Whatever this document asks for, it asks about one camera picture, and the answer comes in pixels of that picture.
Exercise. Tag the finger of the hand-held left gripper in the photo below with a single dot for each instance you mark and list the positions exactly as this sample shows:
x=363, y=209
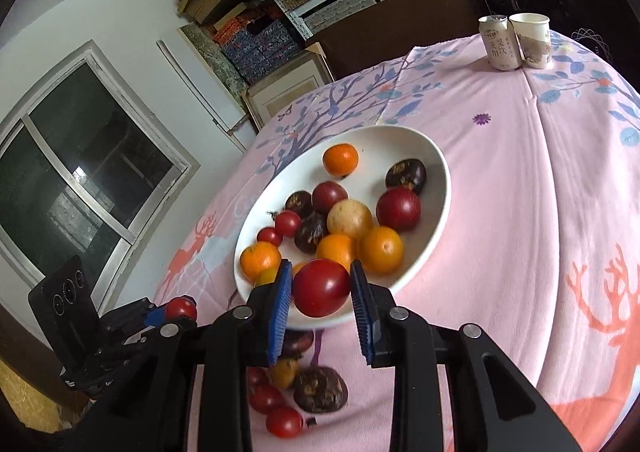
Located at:
x=135, y=332
x=132, y=310

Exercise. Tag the white leaning boards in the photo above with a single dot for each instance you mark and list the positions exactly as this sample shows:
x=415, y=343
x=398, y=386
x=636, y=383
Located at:
x=210, y=92

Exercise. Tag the red cherry tomato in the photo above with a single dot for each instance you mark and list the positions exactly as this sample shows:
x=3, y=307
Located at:
x=180, y=308
x=265, y=398
x=269, y=236
x=287, y=224
x=284, y=421
x=257, y=375

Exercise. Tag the stack of floral storage boxes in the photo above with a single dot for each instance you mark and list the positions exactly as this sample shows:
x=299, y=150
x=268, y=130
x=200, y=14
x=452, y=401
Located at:
x=260, y=47

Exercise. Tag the paper cup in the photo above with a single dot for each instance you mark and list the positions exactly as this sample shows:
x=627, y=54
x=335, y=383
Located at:
x=532, y=42

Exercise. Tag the mandarin orange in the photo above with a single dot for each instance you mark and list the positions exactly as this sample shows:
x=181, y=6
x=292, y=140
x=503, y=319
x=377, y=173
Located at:
x=340, y=160
x=381, y=250

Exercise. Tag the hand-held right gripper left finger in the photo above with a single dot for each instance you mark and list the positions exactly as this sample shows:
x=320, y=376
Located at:
x=280, y=317

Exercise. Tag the marble patterned slab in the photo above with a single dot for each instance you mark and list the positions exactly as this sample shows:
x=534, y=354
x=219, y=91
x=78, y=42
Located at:
x=215, y=57

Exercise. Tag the small tangerine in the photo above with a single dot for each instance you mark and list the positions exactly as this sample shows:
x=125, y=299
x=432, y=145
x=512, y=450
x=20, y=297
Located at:
x=284, y=373
x=260, y=261
x=336, y=249

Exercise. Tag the pale yellow round fruit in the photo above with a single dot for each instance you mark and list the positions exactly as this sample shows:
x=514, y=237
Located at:
x=350, y=219

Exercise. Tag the white plate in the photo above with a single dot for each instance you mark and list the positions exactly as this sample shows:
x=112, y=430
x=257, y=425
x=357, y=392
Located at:
x=430, y=232

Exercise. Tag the dark red fruit under plate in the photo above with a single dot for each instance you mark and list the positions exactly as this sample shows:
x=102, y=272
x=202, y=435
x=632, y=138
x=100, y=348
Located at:
x=297, y=342

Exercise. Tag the pink printed tablecloth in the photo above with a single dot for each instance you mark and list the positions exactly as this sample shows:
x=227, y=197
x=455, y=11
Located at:
x=500, y=232

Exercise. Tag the light wooden panel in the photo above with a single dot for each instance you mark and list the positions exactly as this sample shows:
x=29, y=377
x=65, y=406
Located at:
x=285, y=92

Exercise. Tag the dark window with white frame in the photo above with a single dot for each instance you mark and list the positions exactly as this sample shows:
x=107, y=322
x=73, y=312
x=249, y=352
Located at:
x=75, y=162

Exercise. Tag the beverage can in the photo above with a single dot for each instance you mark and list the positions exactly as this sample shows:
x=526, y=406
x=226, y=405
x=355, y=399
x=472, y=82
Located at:
x=500, y=44

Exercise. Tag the dark brown cabinet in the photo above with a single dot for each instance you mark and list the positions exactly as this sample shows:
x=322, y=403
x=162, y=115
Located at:
x=400, y=27

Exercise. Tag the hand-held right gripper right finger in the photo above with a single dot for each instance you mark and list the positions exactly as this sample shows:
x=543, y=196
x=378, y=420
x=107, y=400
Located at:
x=361, y=317

